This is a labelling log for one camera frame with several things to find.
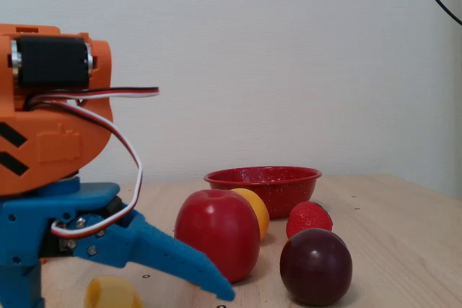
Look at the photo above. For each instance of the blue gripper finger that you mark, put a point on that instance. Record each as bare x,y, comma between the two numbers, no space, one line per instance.
162,250

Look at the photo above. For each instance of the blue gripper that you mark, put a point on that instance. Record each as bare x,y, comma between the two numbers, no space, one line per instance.
34,216

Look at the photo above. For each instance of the yellow toy banana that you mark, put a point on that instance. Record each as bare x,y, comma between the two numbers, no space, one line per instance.
108,291

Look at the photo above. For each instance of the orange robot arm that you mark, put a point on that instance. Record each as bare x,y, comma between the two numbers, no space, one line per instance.
54,149

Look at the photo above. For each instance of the red speckled enamel bowl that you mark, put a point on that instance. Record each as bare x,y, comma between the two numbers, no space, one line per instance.
285,192

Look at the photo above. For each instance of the red toy apple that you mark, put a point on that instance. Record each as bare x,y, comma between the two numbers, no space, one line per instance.
223,236

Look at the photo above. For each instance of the yellow-orange toy peach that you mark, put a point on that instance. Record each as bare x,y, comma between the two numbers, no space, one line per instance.
260,214

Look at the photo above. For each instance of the red toy strawberry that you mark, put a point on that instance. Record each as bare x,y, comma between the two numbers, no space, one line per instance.
307,218

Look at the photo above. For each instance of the dark purple toy plum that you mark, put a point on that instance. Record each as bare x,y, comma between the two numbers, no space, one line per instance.
315,268

